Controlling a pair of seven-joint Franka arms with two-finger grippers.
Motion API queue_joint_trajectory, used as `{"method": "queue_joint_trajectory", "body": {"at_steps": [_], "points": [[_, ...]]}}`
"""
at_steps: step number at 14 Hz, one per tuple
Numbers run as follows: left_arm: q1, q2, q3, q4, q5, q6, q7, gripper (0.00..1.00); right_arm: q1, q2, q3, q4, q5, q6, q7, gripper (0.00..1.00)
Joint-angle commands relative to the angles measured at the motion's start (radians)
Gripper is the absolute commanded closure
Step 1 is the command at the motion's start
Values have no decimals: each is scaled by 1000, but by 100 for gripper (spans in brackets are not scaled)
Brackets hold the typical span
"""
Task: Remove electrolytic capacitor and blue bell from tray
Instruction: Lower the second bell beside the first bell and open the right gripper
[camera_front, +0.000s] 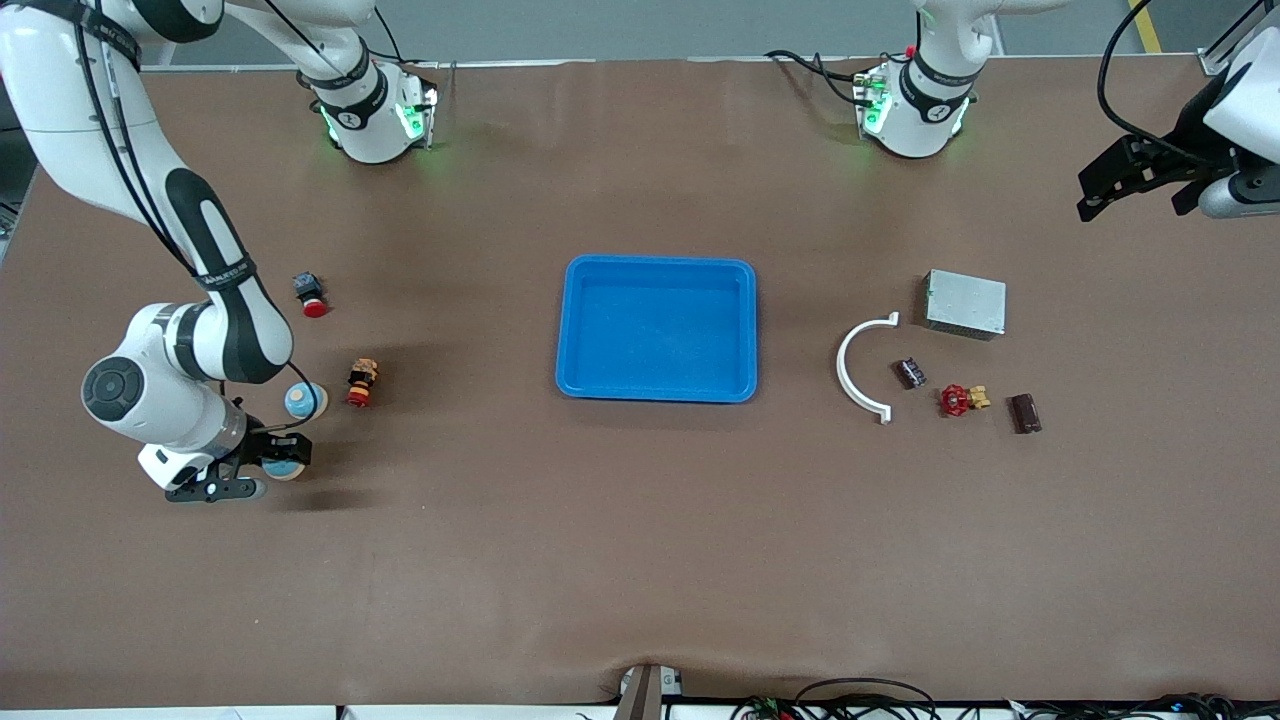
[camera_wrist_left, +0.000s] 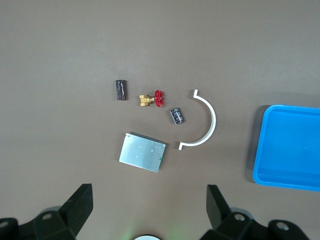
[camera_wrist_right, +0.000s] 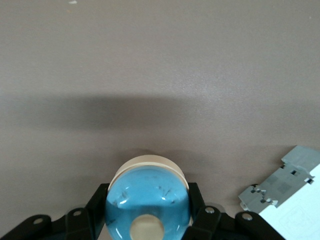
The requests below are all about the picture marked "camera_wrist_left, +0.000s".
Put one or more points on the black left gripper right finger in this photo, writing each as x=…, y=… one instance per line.
x=220, y=217

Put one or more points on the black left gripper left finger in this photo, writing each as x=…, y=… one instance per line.
x=75, y=212

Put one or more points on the short printed dark capacitor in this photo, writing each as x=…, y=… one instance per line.
x=177, y=115

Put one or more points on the long dark brown capacitor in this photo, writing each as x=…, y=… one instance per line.
x=120, y=90

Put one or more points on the silver metal power supply box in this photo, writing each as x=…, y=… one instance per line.
x=142, y=152

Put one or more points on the blue plastic tray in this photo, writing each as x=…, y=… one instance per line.
x=287, y=150

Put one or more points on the white curved pipe clamp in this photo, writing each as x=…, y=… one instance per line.
x=212, y=117

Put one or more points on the brass valve with red handwheel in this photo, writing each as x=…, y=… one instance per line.
x=150, y=100

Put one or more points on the brown table mat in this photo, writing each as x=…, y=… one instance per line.
x=75, y=50

